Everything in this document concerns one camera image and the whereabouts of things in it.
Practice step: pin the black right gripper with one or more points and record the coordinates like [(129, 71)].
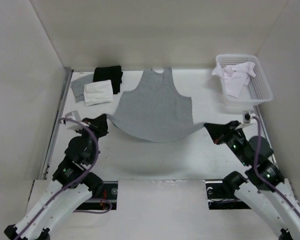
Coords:
[(220, 132)]

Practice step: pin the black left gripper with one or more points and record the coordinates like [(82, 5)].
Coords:
[(99, 124)]

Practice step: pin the grey tank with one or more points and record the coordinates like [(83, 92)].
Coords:
[(155, 111), (78, 87)]

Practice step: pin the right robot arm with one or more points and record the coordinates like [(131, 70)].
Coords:
[(262, 187)]

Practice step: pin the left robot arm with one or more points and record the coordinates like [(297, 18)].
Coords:
[(72, 183)]

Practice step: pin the folded white tank top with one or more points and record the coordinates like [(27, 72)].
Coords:
[(98, 93)]

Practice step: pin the folded grey tank top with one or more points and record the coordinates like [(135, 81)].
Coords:
[(78, 87)]

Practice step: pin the folded black tank top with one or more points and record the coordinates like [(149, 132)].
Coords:
[(112, 73)]

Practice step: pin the white tank top in basket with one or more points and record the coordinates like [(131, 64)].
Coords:
[(235, 77)]

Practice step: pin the white plastic laundry basket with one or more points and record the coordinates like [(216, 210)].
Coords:
[(258, 90)]

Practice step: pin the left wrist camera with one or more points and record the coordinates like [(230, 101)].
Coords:
[(75, 116)]

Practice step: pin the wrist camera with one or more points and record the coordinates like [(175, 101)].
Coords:
[(75, 116), (248, 117)]

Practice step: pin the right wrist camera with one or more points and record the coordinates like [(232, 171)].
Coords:
[(248, 117)]

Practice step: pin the right metal table rail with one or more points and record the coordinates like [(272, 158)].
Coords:
[(264, 132)]

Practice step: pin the metal table rail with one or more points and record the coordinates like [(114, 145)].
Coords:
[(46, 162), (264, 132)]

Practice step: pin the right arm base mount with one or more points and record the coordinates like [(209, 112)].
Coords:
[(218, 199)]

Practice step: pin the left metal table rail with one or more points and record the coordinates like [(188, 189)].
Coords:
[(46, 162)]

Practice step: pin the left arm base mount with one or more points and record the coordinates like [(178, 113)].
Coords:
[(108, 192)]

